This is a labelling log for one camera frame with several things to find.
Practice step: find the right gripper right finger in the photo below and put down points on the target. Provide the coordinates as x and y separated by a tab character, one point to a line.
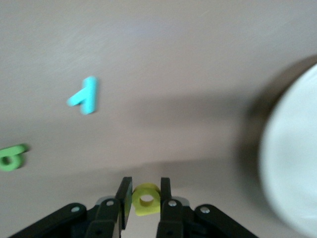
173	218

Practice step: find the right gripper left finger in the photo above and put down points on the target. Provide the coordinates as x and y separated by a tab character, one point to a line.
109	218

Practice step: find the yellow foam letter a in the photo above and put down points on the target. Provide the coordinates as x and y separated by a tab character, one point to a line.
148	210

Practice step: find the green foam letter g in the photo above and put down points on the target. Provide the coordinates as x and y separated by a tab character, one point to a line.
18	158

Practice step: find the cyan foam letter y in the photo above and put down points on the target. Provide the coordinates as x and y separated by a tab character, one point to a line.
89	96

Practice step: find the beige plate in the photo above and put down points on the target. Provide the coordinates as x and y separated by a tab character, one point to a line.
292	153

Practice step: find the brown paper table cover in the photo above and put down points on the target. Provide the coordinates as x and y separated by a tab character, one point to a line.
173	74

